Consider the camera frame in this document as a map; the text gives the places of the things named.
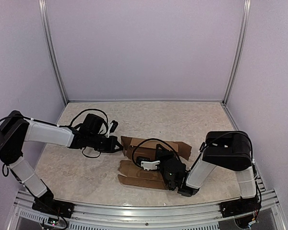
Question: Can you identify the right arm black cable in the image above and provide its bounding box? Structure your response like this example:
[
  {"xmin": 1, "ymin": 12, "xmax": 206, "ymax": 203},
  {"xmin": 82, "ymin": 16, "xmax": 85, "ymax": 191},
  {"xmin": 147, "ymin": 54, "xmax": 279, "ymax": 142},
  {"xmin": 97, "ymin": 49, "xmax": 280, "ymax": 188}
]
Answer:
[{"xmin": 131, "ymin": 138, "xmax": 180, "ymax": 168}]

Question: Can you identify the brown cardboard box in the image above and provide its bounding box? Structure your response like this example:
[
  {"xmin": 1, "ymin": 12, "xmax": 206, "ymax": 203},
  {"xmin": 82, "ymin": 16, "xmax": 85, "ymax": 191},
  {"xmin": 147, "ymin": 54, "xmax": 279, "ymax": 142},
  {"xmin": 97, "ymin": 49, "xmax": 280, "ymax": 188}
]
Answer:
[{"xmin": 118, "ymin": 136, "xmax": 192, "ymax": 191}]

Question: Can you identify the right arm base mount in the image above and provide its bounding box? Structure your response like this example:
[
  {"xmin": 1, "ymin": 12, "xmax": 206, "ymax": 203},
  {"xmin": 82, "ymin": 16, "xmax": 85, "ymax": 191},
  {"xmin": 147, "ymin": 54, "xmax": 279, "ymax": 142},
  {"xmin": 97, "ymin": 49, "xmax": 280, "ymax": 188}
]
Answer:
[{"xmin": 219, "ymin": 197, "xmax": 262, "ymax": 218}]

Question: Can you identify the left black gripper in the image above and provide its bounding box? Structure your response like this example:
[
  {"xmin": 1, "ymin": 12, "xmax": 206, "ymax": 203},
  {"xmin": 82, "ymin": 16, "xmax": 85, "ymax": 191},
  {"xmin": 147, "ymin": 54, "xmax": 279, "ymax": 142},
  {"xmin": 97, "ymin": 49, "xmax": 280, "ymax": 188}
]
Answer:
[{"xmin": 88, "ymin": 133, "xmax": 123, "ymax": 153}]

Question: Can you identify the aluminium corner post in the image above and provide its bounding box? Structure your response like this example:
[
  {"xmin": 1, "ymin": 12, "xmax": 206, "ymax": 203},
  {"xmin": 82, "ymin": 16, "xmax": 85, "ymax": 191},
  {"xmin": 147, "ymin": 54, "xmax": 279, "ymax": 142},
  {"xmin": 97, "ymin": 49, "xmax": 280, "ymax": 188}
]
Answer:
[
  {"xmin": 38, "ymin": 0, "xmax": 69, "ymax": 106},
  {"xmin": 222, "ymin": 0, "xmax": 251, "ymax": 107}
]

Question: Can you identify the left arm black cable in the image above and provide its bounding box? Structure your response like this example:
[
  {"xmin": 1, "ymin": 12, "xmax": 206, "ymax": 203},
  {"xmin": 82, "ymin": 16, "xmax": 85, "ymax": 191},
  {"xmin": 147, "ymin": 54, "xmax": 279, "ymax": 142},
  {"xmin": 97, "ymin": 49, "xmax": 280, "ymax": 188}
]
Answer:
[{"xmin": 67, "ymin": 109, "xmax": 110, "ymax": 159}]

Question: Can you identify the small circuit board with led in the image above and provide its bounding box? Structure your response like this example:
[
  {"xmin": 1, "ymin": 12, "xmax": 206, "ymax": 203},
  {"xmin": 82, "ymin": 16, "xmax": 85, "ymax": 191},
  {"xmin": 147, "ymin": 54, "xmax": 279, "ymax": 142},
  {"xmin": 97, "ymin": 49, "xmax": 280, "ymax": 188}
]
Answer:
[{"xmin": 47, "ymin": 217, "xmax": 59, "ymax": 227}]

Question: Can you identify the left aluminium corner post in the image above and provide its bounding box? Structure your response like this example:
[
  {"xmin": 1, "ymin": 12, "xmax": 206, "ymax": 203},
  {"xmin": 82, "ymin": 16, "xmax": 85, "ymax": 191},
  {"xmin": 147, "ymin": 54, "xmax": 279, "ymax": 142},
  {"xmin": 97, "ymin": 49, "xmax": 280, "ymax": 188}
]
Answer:
[{"xmin": 38, "ymin": 0, "xmax": 69, "ymax": 106}]

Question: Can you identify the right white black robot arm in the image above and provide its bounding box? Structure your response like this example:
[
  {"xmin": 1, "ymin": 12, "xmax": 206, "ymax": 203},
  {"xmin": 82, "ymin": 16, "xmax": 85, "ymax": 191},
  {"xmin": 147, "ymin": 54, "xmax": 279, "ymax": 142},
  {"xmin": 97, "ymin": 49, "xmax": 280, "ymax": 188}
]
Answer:
[{"xmin": 155, "ymin": 131, "xmax": 257, "ymax": 213}]

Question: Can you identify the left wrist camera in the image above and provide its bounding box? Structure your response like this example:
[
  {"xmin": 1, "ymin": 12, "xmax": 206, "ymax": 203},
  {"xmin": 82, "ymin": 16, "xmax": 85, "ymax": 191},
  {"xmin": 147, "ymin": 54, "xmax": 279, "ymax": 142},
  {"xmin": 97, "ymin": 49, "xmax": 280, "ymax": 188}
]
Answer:
[{"xmin": 105, "ymin": 120, "xmax": 118, "ymax": 138}]

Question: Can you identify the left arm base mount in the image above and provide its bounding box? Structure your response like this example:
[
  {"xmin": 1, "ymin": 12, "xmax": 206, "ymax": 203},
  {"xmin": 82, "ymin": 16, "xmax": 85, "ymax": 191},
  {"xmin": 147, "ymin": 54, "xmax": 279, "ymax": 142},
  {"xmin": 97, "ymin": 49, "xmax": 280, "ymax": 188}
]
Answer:
[{"xmin": 32, "ymin": 199, "xmax": 75, "ymax": 219}]

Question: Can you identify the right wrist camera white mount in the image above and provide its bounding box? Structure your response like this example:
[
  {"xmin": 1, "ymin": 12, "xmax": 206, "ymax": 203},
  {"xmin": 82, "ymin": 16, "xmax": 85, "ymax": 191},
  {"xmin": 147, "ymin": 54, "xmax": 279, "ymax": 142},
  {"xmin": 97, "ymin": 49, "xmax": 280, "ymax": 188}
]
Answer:
[{"xmin": 136, "ymin": 156, "xmax": 160, "ymax": 171}]

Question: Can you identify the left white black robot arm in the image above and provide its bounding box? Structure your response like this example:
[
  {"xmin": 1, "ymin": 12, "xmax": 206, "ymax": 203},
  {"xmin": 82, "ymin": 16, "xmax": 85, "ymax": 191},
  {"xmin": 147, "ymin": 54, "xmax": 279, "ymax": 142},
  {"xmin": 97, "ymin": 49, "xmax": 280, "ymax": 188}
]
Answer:
[{"xmin": 0, "ymin": 108, "xmax": 123, "ymax": 213}]

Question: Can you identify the front aluminium frame rail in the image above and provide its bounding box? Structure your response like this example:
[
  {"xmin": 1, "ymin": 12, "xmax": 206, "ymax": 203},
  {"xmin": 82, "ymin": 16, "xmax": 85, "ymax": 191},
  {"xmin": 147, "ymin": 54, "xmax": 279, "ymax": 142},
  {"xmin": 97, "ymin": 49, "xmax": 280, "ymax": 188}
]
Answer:
[{"xmin": 7, "ymin": 190, "xmax": 288, "ymax": 230}]

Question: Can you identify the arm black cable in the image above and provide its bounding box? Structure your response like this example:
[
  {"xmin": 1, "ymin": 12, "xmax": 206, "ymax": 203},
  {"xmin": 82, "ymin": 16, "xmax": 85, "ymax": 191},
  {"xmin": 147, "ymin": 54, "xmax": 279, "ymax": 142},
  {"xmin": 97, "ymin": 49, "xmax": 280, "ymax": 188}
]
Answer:
[
  {"xmin": 67, "ymin": 109, "xmax": 110, "ymax": 159},
  {"xmin": 131, "ymin": 138, "xmax": 180, "ymax": 168}
]

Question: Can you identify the right aluminium corner post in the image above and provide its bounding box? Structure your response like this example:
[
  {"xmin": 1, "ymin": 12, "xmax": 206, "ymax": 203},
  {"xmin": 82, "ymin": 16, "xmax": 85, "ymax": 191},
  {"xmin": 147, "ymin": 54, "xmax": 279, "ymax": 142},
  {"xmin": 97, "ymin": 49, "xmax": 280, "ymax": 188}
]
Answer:
[{"xmin": 222, "ymin": 0, "xmax": 251, "ymax": 107}]

